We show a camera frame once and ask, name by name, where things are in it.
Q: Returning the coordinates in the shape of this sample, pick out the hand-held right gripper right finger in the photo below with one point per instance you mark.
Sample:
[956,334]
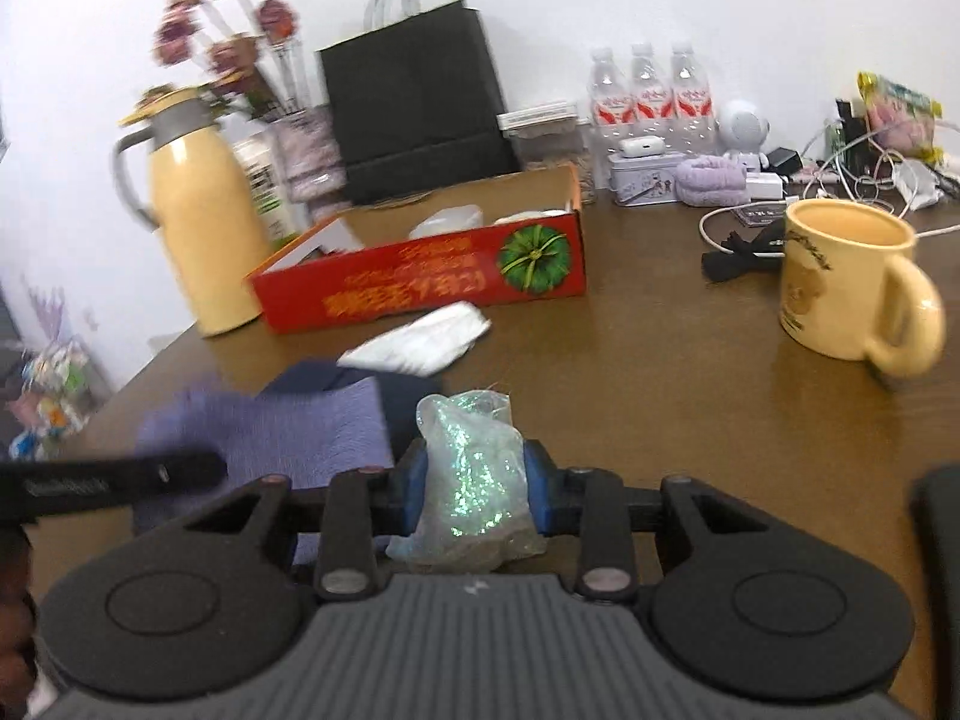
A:
[536,487]

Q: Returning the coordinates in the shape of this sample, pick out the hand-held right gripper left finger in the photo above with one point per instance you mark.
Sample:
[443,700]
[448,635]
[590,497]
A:
[414,487]

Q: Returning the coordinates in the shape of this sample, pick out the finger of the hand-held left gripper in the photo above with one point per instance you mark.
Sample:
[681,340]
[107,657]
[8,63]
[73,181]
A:
[112,481]

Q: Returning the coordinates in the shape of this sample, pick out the glittery clear plastic bag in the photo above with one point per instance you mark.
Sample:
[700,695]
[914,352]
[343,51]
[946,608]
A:
[472,480]

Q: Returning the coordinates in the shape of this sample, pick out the red cardboard box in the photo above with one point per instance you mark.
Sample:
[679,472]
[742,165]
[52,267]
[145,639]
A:
[420,285]

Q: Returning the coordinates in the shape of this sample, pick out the pile of colourful toys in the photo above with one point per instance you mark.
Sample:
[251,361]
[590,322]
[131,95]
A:
[49,397]

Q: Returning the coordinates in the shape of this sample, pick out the purple notebook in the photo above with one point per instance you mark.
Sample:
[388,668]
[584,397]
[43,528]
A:
[300,427]

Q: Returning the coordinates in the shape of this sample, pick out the white crumpled tissue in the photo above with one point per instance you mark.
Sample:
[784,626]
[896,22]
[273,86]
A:
[420,341]

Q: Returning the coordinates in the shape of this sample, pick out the dark blue cloth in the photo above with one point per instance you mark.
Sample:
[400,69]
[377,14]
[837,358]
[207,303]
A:
[315,376]

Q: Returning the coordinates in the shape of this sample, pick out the yellow thermos jug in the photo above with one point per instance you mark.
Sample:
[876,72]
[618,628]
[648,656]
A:
[195,225]

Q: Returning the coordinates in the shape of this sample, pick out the silver printed tin box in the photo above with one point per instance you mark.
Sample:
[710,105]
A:
[643,180]

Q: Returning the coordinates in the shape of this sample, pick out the white bottle green label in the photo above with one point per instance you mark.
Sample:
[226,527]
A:
[262,180]

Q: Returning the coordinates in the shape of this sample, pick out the clear jar with white lid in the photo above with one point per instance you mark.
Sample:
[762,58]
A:
[551,142]

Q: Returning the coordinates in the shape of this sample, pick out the patterned flower vase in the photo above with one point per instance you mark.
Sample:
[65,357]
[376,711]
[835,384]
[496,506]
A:
[307,150]

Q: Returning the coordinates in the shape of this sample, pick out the purple towel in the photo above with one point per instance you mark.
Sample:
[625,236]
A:
[712,180]

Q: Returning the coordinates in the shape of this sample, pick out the white earbuds case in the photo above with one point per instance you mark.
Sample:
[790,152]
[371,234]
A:
[641,146]

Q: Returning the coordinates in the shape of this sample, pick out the yellow mug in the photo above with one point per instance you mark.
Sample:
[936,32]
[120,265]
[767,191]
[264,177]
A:
[847,277]

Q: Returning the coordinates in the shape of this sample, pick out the white charger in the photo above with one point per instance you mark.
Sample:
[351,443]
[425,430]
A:
[765,185]

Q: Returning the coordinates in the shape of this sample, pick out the clear water bottle red label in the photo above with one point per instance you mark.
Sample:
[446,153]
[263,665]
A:
[691,97]
[606,101]
[649,97]

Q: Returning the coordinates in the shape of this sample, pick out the black paper bag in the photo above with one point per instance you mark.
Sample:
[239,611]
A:
[420,90]

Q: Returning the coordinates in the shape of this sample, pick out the black charger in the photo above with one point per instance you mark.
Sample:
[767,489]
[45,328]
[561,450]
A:
[786,160]

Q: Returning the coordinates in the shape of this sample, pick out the white round robot toy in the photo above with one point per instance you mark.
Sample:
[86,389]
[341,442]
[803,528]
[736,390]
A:
[742,127]

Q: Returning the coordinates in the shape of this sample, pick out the dried pink flowers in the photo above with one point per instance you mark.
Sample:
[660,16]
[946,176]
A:
[225,37]

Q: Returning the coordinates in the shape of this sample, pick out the colourful snack packet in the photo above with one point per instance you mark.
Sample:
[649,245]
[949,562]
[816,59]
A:
[900,116]

